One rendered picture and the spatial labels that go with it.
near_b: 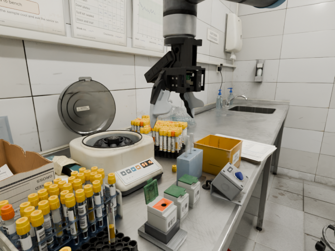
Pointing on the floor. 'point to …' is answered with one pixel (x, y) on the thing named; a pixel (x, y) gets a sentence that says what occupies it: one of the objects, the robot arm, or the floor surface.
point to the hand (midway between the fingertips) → (172, 122)
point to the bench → (212, 206)
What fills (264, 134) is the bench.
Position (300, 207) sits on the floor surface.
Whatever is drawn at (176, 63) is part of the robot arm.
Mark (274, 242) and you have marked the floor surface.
